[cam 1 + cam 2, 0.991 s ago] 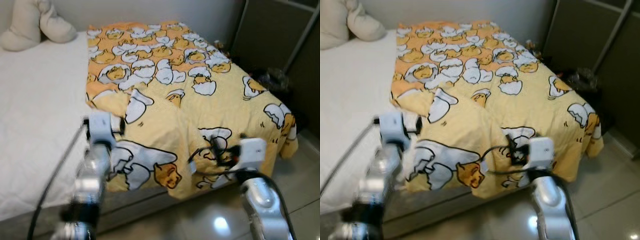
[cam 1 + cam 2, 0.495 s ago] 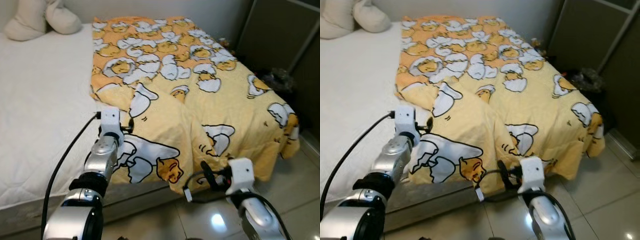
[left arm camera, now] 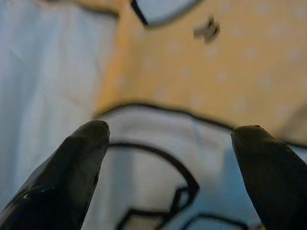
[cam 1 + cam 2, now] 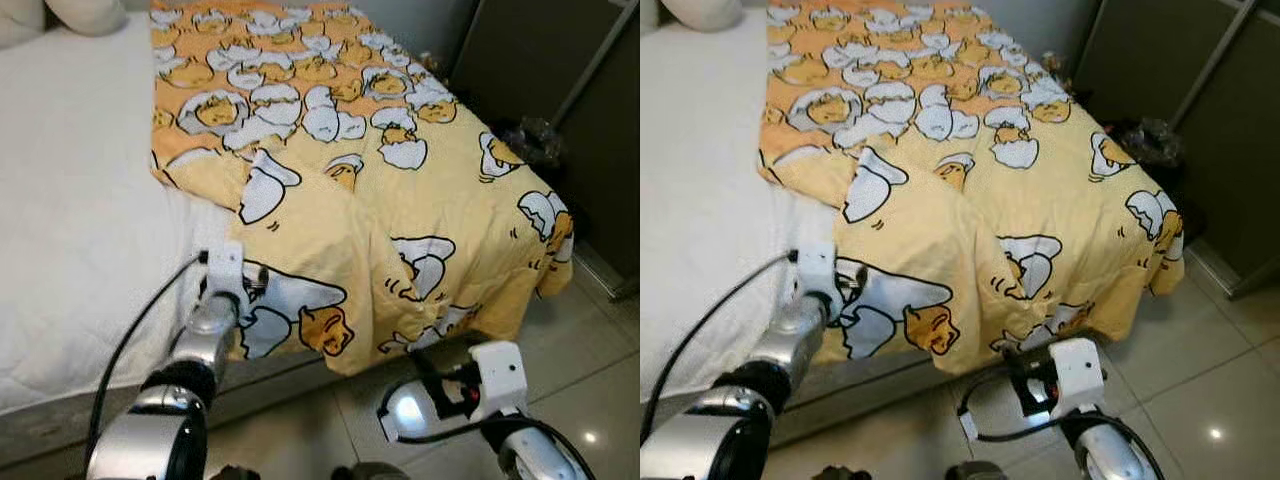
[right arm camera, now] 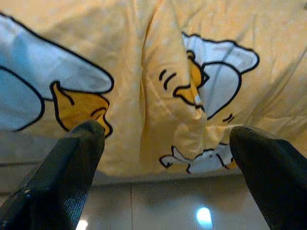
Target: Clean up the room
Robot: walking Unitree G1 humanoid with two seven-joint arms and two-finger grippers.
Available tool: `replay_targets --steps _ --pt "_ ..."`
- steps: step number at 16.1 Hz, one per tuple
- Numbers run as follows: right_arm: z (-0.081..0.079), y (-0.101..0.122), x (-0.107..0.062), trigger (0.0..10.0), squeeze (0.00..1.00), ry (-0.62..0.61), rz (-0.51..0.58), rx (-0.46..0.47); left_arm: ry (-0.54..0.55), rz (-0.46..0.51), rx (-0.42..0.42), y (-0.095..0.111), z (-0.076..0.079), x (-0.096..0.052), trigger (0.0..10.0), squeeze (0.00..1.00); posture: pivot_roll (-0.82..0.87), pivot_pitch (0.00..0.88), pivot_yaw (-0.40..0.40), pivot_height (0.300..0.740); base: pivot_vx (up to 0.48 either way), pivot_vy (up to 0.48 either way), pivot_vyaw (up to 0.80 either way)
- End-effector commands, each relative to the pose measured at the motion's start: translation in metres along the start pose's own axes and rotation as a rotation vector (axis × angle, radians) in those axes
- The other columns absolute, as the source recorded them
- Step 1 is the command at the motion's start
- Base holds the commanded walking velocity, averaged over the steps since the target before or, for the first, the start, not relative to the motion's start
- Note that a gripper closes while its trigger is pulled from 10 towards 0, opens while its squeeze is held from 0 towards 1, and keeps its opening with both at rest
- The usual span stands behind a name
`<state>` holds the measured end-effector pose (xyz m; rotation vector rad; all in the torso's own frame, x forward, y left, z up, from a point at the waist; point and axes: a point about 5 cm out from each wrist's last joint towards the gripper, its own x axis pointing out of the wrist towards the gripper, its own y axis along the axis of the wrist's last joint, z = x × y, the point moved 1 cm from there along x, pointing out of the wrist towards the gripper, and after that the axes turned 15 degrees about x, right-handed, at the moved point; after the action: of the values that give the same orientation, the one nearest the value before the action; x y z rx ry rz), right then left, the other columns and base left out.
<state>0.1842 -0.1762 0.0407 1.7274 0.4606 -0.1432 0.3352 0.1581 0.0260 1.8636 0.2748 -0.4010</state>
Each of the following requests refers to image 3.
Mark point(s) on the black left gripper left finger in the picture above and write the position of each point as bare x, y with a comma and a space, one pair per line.
60, 182

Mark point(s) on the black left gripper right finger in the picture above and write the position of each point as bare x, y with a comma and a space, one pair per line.
275, 182

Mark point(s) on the yellow orange cartoon blanket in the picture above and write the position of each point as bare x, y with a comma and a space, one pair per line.
192, 72

